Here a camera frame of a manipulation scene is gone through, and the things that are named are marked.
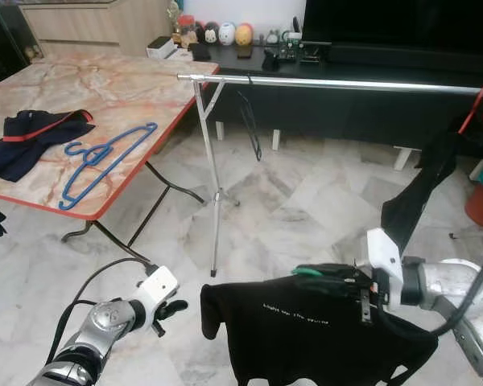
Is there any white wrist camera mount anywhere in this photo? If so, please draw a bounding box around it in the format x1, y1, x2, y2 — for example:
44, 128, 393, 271
365, 228, 406, 310
135, 265, 180, 320

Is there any black shirt with small logo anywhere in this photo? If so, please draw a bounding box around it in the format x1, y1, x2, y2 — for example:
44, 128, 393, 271
381, 131, 462, 253

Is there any blue plastic hanger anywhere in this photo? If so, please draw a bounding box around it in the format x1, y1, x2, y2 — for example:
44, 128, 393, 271
59, 122, 159, 211

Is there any light wooden cabinet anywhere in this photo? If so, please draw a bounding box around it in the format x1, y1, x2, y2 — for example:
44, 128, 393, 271
20, 0, 175, 57

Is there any silver metal clothes rack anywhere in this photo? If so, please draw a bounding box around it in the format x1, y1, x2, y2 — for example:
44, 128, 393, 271
177, 72, 483, 278

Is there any black soundbar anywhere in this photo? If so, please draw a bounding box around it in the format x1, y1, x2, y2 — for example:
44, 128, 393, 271
328, 44, 483, 69

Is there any black TV cabinet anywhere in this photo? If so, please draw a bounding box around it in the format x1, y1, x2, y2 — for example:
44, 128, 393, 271
189, 44, 483, 155

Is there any white round toy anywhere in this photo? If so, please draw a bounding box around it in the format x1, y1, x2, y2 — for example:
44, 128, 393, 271
218, 22, 237, 47

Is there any navy shirt with red trim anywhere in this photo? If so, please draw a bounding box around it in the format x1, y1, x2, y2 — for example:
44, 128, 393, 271
0, 109, 97, 239

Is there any black and white toy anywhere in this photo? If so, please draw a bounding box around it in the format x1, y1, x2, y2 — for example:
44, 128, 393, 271
201, 22, 221, 46

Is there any black small tray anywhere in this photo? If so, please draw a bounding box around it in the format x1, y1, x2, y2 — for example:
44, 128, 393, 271
299, 40, 332, 65

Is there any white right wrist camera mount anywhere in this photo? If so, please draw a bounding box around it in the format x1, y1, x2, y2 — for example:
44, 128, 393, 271
365, 228, 406, 310

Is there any dark glass cabinet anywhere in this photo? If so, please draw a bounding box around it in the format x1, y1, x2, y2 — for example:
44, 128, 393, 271
0, 0, 43, 89

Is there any red hanger with white tag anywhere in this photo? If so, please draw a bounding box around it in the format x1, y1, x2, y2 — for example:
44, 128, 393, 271
457, 83, 483, 136

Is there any white small box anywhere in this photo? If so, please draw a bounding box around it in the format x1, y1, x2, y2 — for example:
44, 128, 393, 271
147, 36, 179, 60

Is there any black shirt with red trim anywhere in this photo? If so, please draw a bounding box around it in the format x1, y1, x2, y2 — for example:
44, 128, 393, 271
200, 273, 440, 386

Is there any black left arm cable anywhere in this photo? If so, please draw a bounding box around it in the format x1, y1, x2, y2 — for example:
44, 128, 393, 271
47, 257, 158, 367

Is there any black television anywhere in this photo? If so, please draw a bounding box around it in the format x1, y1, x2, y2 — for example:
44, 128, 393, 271
302, 0, 483, 51

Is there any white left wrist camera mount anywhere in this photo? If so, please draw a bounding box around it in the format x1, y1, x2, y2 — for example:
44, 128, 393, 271
135, 265, 180, 320

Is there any black plastic hanger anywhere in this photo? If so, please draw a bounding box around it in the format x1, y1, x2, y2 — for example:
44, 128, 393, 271
237, 75, 263, 162

